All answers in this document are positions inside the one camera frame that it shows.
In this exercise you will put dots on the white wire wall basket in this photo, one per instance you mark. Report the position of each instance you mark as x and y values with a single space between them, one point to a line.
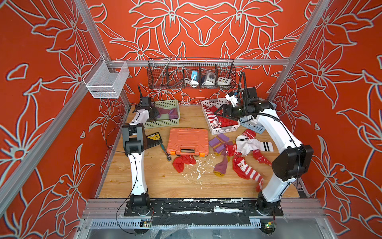
106 82

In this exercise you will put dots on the white power adapter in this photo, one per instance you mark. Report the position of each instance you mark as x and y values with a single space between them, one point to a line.
192 80

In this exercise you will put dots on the purple ribbed sock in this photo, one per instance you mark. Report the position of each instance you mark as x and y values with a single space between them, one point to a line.
170 114

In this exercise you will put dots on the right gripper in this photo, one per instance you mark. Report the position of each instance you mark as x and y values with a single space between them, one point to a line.
225 110

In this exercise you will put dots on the white plastic basket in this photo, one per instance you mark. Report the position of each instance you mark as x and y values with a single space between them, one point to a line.
214 105

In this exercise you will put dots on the purple yellow striped sock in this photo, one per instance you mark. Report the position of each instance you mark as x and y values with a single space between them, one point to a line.
218 144

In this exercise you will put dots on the black yellow bit box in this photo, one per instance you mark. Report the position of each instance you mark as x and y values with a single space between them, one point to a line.
153 140

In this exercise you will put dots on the ratchet wrench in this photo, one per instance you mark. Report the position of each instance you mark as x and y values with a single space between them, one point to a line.
165 151

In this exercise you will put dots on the white black striped crew sock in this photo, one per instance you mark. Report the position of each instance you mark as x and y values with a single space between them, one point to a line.
245 145

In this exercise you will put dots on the red christmas sock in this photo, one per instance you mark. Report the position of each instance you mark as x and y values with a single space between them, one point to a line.
223 122

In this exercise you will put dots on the orange plastic tool case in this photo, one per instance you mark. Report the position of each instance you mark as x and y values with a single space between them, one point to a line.
188 141

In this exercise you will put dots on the red white striped santa sock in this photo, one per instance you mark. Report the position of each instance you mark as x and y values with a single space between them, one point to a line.
245 171

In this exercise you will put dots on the small purple yellow sock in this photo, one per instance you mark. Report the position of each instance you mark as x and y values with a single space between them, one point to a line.
220 168

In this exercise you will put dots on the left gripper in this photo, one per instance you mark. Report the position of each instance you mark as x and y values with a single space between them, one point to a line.
154 112

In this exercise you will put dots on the red crumpled sock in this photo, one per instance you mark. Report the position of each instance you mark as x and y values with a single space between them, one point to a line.
180 162

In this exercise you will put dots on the black wire wall basket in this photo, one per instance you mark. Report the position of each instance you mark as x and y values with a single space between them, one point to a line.
170 72

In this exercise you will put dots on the blue plastic basket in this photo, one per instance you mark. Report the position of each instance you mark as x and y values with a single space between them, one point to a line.
253 124

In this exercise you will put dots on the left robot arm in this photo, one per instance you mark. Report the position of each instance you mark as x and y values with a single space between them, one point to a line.
134 143

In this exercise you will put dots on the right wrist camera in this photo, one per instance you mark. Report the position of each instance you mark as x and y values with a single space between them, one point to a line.
232 98

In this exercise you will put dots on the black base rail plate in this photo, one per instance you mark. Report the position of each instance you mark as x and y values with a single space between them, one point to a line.
204 212

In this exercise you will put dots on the green plastic basket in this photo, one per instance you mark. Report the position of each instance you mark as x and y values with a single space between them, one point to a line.
167 104

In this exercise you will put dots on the white socket cube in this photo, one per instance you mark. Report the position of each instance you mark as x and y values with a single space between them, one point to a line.
209 79

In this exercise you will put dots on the white button box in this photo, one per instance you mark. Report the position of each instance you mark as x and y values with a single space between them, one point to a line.
224 82

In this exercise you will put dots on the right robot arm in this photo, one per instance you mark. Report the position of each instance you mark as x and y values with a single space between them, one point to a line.
294 157

